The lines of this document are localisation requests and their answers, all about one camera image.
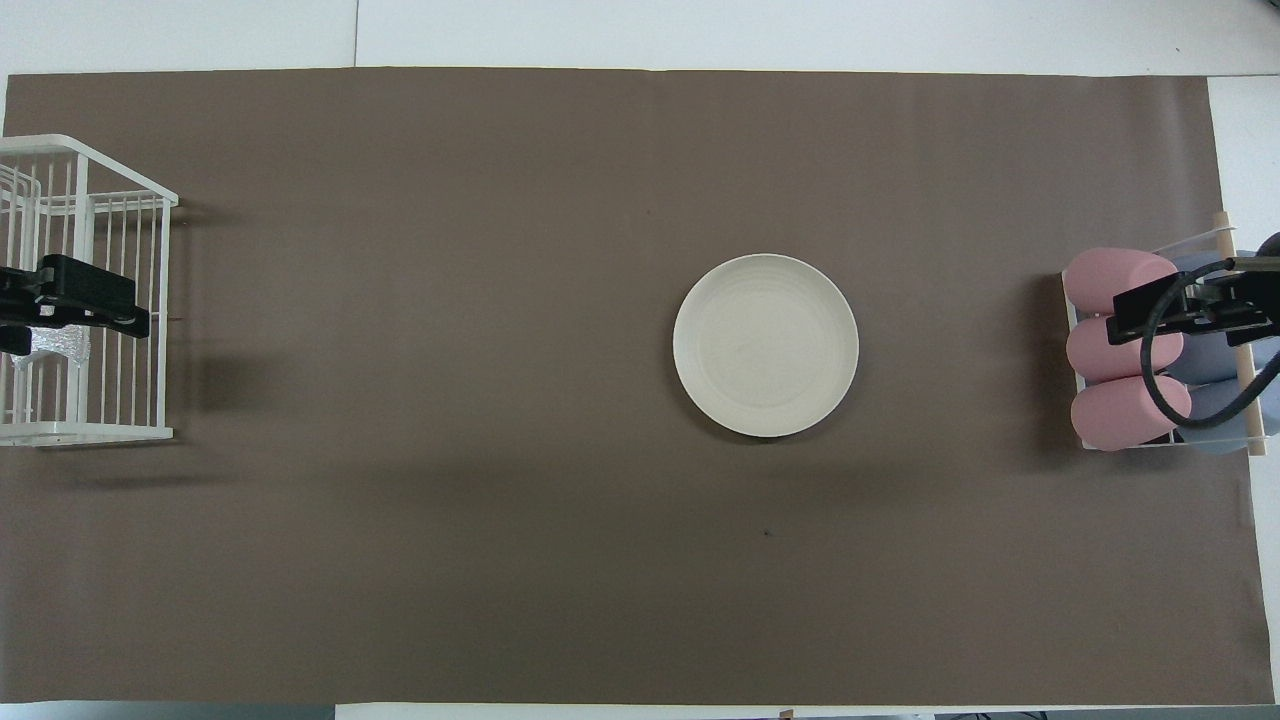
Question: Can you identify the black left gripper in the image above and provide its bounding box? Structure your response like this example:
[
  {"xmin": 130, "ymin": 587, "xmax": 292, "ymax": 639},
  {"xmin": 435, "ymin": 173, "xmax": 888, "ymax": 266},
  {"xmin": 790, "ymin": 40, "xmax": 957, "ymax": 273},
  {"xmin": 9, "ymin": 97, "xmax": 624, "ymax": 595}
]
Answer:
[{"xmin": 0, "ymin": 254, "xmax": 151, "ymax": 357}]

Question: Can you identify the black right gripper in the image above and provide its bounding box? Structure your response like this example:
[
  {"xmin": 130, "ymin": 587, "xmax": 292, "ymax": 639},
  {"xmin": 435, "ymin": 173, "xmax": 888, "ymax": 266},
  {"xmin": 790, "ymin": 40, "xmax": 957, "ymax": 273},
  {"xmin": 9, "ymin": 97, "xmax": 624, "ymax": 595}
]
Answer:
[{"xmin": 1106, "ymin": 258, "xmax": 1280, "ymax": 347}]

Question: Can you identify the silver mesh sponge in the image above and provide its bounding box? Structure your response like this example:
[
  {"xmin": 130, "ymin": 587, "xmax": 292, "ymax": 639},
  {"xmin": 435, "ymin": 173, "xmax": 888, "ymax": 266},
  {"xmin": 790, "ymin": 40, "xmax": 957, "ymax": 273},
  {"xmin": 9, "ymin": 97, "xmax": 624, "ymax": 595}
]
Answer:
[{"xmin": 14, "ymin": 324, "xmax": 93, "ymax": 373}]

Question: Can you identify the cream round plate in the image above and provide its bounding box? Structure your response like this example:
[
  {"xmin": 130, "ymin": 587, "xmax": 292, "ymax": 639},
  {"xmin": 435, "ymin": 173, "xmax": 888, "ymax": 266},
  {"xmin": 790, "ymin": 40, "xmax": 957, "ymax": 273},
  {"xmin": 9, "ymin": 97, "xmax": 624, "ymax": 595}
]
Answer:
[{"xmin": 672, "ymin": 253, "xmax": 860, "ymax": 438}]

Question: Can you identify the pink cup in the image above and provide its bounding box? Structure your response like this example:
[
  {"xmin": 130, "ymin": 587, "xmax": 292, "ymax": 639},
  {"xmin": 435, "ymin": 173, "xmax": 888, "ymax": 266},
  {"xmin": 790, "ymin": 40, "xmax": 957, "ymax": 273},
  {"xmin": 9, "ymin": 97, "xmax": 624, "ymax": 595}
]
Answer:
[
  {"xmin": 1066, "ymin": 313, "xmax": 1186, "ymax": 383},
  {"xmin": 1063, "ymin": 248, "xmax": 1181, "ymax": 314},
  {"xmin": 1070, "ymin": 375, "xmax": 1193, "ymax": 452}
]

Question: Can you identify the cup rack with wooden bar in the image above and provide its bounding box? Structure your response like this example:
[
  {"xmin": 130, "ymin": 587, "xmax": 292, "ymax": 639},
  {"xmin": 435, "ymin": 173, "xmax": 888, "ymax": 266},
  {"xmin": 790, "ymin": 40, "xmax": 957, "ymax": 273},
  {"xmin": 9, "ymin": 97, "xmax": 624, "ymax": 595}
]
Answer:
[{"xmin": 1060, "ymin": 210, "xmax": 1271, "ymax": 458}]

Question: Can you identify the brown table mat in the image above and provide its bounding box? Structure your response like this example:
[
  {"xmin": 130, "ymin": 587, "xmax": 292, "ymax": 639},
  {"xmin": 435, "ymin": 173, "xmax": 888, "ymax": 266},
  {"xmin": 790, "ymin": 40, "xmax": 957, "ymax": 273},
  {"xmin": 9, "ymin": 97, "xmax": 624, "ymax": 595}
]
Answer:
[{"xmin": 3, "ymin": 67, "xmax": 1276, "ymax": 706}]

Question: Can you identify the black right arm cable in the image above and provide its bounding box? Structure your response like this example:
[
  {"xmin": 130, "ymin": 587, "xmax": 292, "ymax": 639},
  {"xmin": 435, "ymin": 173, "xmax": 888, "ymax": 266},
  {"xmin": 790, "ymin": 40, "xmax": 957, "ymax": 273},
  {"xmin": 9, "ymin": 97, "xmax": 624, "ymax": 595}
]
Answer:
[{"xmin": 1143, "ymin": 258, "xmax": 1280, "ymax": 431}]

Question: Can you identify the white wire dish rack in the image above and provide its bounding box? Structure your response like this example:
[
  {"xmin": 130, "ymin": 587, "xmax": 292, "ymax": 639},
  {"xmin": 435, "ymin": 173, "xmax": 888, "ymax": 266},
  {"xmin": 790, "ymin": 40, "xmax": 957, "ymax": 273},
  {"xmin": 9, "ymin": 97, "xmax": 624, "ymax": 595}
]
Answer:
[{"xmin": 0, "ymin": 134, "xmax": 179, "ymax": 448}]

